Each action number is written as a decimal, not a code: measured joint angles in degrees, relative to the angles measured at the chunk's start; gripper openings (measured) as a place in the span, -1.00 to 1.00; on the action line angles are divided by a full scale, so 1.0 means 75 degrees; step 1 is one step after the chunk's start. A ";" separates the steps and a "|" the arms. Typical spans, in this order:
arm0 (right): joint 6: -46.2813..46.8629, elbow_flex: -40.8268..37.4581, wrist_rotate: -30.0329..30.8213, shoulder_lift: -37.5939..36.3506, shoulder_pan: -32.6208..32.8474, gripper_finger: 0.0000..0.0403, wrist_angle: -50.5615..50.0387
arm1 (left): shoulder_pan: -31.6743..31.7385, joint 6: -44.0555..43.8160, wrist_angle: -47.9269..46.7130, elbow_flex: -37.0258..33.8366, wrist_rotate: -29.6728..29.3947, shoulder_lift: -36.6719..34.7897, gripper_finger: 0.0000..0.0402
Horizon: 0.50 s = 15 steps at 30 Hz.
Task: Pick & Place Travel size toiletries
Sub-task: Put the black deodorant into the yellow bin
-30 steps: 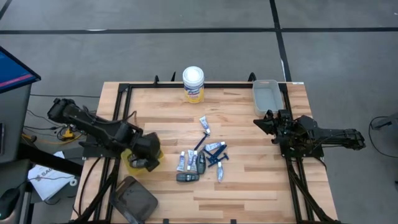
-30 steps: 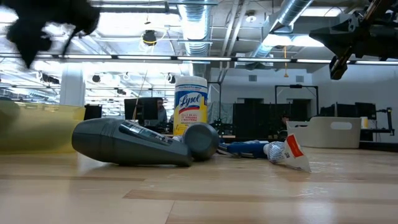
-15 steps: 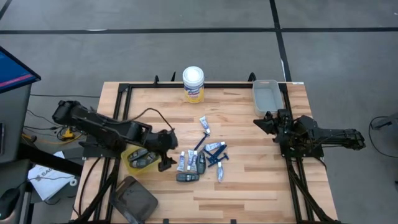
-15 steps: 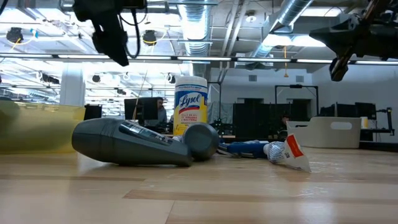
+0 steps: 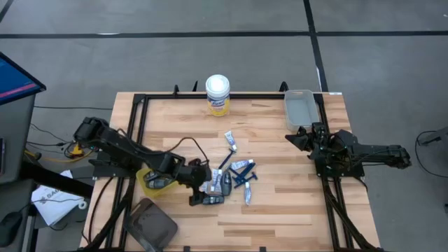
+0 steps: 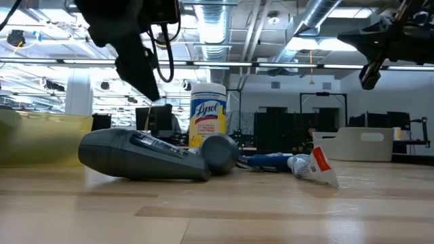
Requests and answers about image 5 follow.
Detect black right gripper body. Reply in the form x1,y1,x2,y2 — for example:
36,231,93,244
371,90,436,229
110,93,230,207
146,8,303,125
309,122,333,158

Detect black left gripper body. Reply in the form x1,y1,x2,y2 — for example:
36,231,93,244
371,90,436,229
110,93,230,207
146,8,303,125
174,164,214,192

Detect white plastic bin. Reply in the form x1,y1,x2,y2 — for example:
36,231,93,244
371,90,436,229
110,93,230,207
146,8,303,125
283,89,321,132

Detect dark smoked plastic tray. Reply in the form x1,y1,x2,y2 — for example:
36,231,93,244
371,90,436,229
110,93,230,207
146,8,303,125
122,197,179,252

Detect yellow plastic bin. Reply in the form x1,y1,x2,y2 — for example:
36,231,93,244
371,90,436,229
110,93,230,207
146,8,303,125
135,167,181,200

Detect Lysol wipes canister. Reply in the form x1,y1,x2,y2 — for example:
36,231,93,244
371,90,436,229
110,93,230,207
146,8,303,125
204,73,231,118

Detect yellow power plug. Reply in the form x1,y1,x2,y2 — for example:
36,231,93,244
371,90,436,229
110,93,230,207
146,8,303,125
68,142,85,158

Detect black desk bar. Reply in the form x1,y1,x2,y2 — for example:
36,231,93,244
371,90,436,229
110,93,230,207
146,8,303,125
19,160,95,199

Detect white papers on floor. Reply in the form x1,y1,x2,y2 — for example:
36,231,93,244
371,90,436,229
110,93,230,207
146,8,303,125
30,169,88,227

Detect grey desk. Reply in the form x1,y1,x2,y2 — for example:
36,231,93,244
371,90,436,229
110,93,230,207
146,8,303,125
0,94,36,185

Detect black computer mouse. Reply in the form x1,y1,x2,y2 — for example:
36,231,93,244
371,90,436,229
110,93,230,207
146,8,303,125
0,211,24,248

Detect monitor with blue screen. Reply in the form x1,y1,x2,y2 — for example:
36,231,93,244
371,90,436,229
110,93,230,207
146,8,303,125
0,51,47,106

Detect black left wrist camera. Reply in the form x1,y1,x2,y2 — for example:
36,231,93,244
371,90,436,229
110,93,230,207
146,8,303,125
190,157,211,168

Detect black aluminium table frame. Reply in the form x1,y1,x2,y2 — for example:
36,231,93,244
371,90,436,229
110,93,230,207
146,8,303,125
78,80,384,252

